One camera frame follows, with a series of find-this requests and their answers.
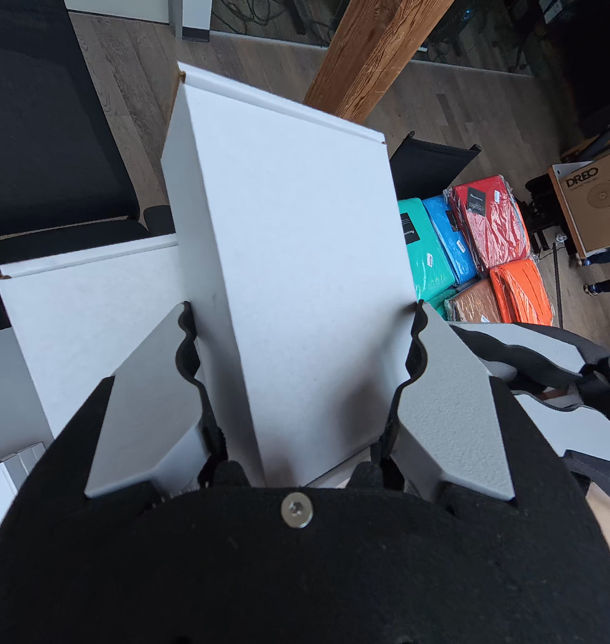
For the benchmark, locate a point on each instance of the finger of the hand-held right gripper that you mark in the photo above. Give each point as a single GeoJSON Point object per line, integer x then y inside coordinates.
{"type": "Point", "coordinates": [536, 347]}
{"type": "Point", "coordinates": [587, 427]}

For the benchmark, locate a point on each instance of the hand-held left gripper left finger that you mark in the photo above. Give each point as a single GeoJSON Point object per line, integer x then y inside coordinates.
{"type": "Point", "coordinates": [149, 417]}

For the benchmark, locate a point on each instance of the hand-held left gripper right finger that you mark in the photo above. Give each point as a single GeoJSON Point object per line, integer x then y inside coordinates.
{"type": "Point", "coordinates": [456, 422]}

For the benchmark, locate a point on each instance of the white cardboard box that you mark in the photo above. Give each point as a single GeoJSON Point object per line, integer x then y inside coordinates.
{"type": "Point", "coordinates": [295, 251]}
{"type": "Point", "coordinates": [83, 312]}

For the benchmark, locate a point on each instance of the person's right forearm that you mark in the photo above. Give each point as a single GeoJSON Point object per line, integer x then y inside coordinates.
{"type": "Point", "coordinates": [609, 528]}

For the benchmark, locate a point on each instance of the stack of wrapped coloured cloths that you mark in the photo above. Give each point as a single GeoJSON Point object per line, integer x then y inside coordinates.
{"type": "Point", "coordinates": [486, 226]}

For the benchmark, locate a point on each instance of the brown printed carton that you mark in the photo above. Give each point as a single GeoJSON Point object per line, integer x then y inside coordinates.
{"type": "Point", "coordinates": [602, 211]}

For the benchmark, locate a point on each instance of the black office chair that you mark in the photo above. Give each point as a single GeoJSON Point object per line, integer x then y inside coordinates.
{"type": "Point", "coordinates": [43, 126]}

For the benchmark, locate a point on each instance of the wooden pillar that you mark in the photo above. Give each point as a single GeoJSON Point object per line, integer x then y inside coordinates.
{"type": "Point", "coordinates": [375, 50]}

